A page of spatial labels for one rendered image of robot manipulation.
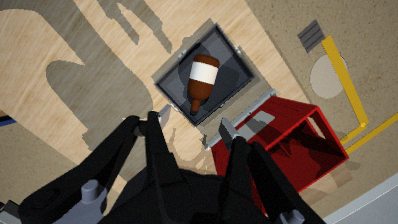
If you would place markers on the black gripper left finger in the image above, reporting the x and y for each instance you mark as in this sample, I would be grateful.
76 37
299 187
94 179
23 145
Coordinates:
79 196

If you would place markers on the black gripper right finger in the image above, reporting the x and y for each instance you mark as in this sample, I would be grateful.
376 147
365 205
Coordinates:
282 203

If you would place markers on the brown glass bottle with white label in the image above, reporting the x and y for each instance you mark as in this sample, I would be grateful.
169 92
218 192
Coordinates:
202 77

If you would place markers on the red divided crate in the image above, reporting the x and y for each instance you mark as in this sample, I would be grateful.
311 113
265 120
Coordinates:
311 156

